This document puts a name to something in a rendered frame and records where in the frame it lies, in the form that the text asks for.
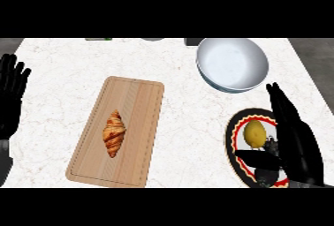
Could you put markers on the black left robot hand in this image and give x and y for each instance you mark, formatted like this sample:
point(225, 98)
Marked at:
point(10, 88)

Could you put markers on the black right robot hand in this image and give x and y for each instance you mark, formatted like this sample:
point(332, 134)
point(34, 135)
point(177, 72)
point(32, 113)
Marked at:
point(295, 138)

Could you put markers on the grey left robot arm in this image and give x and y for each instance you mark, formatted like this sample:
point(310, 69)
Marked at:
point(3, 161)

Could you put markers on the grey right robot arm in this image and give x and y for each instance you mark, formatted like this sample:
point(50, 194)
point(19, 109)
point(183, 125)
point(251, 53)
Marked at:
point(306, 185)

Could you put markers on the yellow lemon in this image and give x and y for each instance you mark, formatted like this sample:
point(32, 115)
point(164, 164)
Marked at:
point(254, 134)

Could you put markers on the black red patterned plate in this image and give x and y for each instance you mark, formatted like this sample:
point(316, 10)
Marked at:
point(236, 141)

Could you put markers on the white bowl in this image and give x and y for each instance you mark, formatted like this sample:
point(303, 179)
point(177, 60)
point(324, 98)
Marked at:
point(230, 64)

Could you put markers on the green object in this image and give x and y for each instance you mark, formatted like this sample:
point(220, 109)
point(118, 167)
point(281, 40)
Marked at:
point(97, 39)

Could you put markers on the pale wooden cutting board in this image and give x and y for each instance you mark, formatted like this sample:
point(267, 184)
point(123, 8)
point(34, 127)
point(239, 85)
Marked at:
point(117, 131)

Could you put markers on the golden brown croissant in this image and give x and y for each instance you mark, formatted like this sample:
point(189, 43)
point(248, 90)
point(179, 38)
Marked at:
point(114, 134)

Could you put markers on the grey rounded object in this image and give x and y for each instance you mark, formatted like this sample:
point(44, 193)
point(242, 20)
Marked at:
point(152, 39)

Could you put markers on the dark grey block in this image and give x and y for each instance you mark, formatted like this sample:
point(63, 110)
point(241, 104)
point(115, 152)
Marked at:
point(192, 41)

